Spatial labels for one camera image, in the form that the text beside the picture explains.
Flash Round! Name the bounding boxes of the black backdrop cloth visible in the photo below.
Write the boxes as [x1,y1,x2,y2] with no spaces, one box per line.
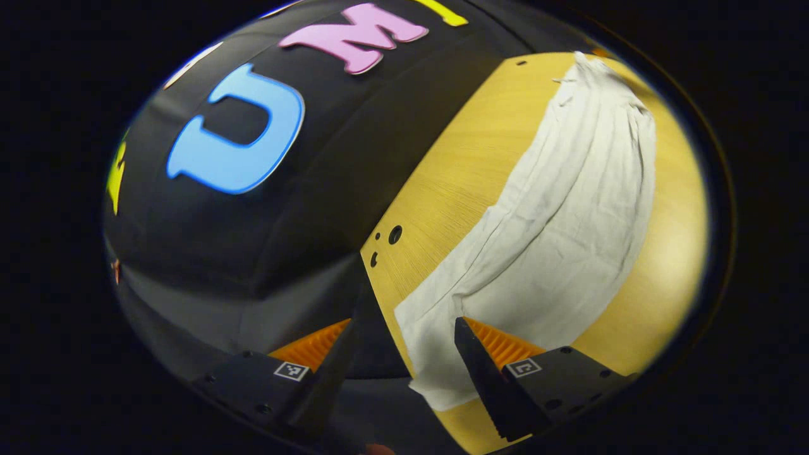
[103,0,607,446]

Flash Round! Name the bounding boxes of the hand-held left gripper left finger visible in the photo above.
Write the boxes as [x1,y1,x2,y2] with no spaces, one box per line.
[193,315,365,442]

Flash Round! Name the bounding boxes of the white jeans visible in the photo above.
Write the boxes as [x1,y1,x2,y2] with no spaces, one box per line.
[393,52,658,413]

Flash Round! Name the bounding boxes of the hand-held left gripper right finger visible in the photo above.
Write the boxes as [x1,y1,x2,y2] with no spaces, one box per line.
[454,316,634,442]

